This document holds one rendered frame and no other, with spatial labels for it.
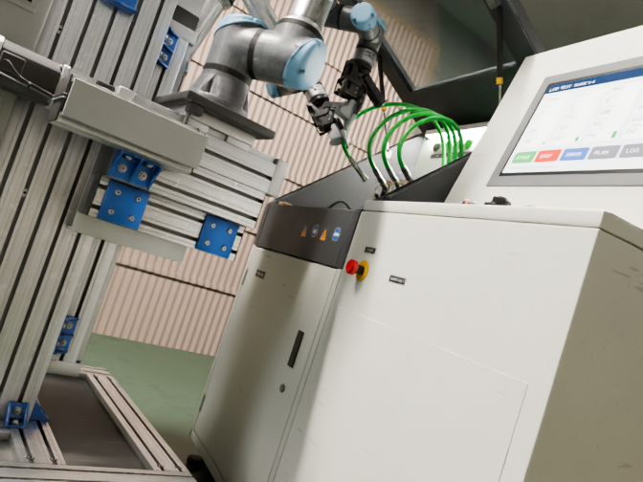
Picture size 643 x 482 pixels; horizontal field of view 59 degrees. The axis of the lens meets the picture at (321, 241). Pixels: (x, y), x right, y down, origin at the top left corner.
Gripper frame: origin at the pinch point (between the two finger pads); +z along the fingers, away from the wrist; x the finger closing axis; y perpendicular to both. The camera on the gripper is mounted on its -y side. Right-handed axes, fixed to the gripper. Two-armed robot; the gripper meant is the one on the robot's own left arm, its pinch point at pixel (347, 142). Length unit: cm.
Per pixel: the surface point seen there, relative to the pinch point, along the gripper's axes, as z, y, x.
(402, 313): 70, 18, 59
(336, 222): 36, 19, 30
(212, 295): -34, 92, -198
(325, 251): 41, 25, 27
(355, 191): 6.8, 0.7, -27.1
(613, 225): 77, -11, 93
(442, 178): 36.8, -12.5, 31.0
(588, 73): 35, -50, 54
